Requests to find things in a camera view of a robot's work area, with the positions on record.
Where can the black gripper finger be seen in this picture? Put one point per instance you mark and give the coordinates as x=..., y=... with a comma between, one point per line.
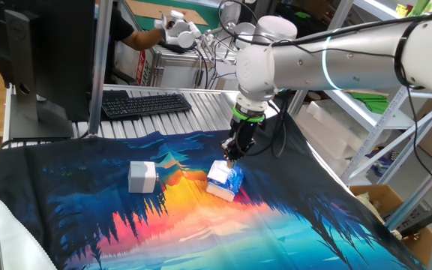
x=237, y=162
x=228, y=150

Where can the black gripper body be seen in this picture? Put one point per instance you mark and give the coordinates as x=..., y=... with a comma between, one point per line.
x=243, y=135

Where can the bare person forearm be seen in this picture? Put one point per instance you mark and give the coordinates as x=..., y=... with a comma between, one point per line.
x=144, y=39

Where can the blue tissue pack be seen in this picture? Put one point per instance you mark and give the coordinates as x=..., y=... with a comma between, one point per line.
x=233, y=183

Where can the colourful landscape print cloth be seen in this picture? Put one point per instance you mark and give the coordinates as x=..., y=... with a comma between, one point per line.
x=186, y=225

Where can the white foam blocks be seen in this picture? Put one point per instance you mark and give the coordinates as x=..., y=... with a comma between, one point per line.
x=328, y=131

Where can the grey box with green button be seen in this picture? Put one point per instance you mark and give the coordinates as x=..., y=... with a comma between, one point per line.
x=141, y=178

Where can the silver metal case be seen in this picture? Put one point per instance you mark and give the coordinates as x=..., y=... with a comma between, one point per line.
x=174, y=71

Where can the black keyboard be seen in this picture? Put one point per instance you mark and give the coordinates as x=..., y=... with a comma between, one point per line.
x=144, y=105

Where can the white haptic controller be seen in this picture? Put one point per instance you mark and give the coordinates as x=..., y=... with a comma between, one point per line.
x=180, y=35

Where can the green mat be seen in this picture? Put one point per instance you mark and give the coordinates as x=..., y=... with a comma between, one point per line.
x=212, y=18

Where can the white metal shelf rack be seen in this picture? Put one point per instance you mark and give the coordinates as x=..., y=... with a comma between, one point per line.
x=373, y=120

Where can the grey case red label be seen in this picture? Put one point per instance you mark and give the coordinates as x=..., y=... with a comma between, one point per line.
x=128, y=62

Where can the green sheet on shelf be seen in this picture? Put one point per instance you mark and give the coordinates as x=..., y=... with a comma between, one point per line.
x=373, y=103

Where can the brown cardboard box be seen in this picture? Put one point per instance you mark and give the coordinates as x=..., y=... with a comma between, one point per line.
x=381, y=195

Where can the brown cardboard sheet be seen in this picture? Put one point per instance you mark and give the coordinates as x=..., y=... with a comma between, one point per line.
x=152, y=9

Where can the person torso black shirt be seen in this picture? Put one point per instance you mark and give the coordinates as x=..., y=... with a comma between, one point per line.
x=120, y=26

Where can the black device in box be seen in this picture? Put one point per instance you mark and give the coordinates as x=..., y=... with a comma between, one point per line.
x=414, y=219

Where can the black computer monitor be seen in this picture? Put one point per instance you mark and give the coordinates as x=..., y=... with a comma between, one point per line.
x=58, y=56

